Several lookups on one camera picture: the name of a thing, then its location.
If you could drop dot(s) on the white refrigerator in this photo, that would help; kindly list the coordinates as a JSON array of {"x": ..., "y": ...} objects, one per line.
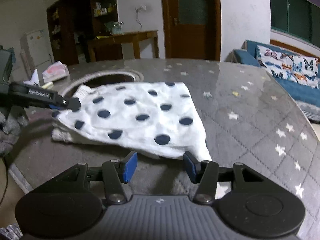
[{"x": 35, "y": 51}]

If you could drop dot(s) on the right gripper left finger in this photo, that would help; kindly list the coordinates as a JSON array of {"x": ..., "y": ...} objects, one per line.
[{"x": 116, "y": 173}]

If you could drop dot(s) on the dark wooden shelf cabinet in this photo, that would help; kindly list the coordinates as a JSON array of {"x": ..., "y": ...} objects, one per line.
[{"x": 73, "y": 24}]

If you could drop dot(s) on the glass kettle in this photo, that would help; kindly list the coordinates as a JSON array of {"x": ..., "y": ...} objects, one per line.
[{"x": 114, "y": 28}]

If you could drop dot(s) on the grey star quilted table cover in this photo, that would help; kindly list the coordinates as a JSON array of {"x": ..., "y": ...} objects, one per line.
[{"x": 248, "y": 118}]

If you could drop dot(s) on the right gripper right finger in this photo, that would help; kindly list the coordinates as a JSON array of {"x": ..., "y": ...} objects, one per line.
[{"x": 205, "y": 174}]

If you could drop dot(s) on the green window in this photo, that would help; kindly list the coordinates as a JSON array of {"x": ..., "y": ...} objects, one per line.
[{"x": 299, "y": 18}]

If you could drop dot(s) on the butterfly print pillow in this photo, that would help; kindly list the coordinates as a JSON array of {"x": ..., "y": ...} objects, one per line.
[{"x": 286, "y": 66}]

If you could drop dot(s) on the brown wooden door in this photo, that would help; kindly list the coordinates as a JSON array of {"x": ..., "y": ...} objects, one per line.
[{"x": 192, "y": 29}]

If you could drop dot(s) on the round induction cooktop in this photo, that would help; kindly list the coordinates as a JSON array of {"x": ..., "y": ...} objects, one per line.
[{"x": 106, "y": 77}]

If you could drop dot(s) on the blue sofa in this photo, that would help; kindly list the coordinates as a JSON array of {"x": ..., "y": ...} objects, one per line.
[{"x": 306, "y": 97}]

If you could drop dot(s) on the wooden side table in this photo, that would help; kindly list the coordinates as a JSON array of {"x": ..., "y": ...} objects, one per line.
[{"x": 134, "y": 37}]

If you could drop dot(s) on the white polka dot garment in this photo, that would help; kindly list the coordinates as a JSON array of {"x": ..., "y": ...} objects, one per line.
[{"x": 155, "y": 119}]

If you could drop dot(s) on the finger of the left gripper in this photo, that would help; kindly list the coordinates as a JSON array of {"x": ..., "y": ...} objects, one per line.
[{"x": 61, "y": 103}]

